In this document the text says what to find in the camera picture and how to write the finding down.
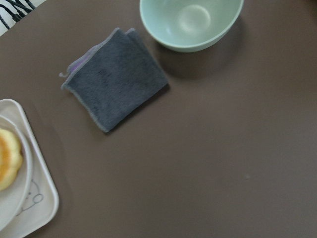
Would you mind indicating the glazed donut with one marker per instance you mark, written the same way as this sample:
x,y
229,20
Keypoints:
x,y
10,158

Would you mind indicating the white round plate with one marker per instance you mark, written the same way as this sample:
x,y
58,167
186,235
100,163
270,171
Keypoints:
x,y
12,198

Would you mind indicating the cream rabbit tray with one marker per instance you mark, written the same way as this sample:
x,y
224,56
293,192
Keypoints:
x,y
41,203

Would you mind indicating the grey folded cloth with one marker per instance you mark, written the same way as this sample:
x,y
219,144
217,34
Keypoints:
x,y
114,77

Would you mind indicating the green ceramic bowl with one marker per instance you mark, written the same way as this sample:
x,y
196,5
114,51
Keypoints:
x,y
189,25

